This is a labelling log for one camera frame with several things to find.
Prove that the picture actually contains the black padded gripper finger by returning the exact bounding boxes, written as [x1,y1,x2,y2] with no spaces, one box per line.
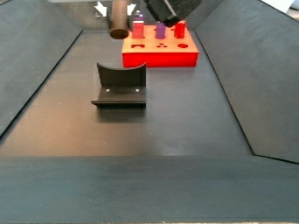
[145,0,202,27]

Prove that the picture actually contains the dark brown oval cylinder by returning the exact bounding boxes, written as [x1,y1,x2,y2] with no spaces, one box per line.
[109,0,130,39]

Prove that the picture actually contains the red peg board base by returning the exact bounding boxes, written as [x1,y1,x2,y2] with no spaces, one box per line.
[122,25,201,67]

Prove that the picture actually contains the black curved cradle fixture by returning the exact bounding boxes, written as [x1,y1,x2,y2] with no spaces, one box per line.
[91,64,146,107]

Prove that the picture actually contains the tall purple cylinder peg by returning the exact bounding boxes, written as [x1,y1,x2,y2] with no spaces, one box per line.
[155,22,166,39]

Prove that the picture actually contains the red star peg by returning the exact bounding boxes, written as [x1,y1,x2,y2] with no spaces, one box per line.
[174,21,186,39]

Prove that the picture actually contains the purple square peg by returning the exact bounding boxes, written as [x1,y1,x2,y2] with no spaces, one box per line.
[135,13,145,21]

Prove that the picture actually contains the red rectangular peg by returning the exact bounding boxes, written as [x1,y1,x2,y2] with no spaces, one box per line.
[133,21,145,39]

